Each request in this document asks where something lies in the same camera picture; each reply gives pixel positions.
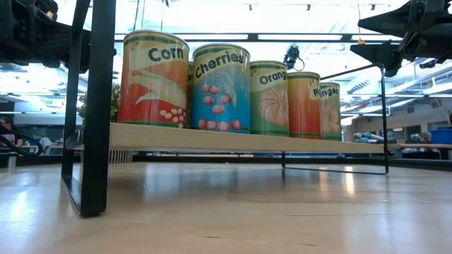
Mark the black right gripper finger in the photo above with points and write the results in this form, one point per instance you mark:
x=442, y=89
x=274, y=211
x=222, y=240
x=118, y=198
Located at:
x=392, y=21
x=385, y=54

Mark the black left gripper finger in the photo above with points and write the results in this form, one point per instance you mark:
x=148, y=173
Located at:
x=56, y=56
x=56, y=33

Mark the green Oranges label can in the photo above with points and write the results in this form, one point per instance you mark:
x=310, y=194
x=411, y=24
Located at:
x=268, y=106
x=331, y=116

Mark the black ceiling spotlight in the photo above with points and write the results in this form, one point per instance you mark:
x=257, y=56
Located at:
x=427, y=64

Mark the grey blue rolls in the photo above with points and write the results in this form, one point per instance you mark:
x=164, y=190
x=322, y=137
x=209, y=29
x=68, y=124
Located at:
x=369, y=137

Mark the person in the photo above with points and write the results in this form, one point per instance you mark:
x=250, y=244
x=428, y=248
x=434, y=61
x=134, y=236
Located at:
x=7, y=127

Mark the wooden desk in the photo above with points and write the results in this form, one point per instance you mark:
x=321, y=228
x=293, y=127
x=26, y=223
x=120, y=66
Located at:
x=423, y=145

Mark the blue storage bin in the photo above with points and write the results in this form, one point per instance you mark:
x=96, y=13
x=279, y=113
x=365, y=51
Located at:
x=441, y=136

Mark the orange Pineapple label can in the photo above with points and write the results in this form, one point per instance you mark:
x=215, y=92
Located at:
x=303, y=113

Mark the Corn label can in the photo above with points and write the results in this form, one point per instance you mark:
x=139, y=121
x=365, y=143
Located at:
x=155, y=88

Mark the blue Cherries label can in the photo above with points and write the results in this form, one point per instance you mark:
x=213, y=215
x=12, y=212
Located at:
x=220, y=98

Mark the black aluminium rig frame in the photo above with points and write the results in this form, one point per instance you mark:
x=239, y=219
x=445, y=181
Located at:
x=346, y=37

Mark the black rig-mounted camera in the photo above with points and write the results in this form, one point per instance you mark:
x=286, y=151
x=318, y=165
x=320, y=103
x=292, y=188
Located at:
x=291, y=54

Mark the wooden shelf black metal frame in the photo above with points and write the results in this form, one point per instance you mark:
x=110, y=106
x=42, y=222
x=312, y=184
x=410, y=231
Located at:
x=229, y=141

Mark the black table edge frame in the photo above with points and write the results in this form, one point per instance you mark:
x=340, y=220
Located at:
x=212, y=158

